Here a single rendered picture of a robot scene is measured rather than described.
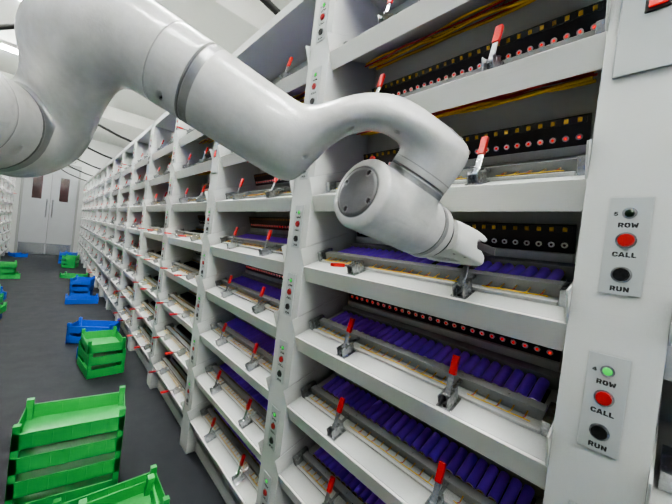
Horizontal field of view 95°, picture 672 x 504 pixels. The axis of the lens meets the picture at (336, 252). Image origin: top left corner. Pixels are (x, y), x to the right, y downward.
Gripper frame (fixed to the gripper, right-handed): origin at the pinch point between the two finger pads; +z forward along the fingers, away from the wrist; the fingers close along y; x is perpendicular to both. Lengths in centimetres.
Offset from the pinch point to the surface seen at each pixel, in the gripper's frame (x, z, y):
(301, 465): -64, 13, -42
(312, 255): -4.8, -0.1, -44.3
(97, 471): -97, -22, -108
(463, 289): -6.6, -2.2, 1.0
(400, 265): -3.5, 3.2, -16.6
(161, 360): -84, 15, -185
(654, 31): 28.4, -8.6, 20.7
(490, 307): -8.6, -2.2, 5.9
